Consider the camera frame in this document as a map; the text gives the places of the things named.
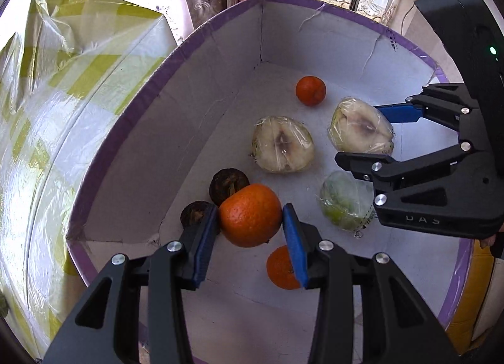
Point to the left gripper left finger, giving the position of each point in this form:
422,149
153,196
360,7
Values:
103,326

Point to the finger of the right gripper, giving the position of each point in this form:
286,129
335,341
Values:
448,104
425,180

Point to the green fruit half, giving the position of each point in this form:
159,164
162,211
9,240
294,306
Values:
347,202

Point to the pale fruit half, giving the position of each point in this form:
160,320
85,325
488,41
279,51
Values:
282,145
360,128

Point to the small orange tangerine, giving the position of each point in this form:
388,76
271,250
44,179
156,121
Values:
310,90

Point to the large orange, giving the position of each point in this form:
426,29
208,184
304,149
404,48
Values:
251,217

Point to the dark dried fruit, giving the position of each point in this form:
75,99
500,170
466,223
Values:
193,213
225,183

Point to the purple white cardboard box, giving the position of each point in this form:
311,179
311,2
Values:
196,115

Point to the green checkered plastic tablecloth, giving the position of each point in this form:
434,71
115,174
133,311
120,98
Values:
64,83

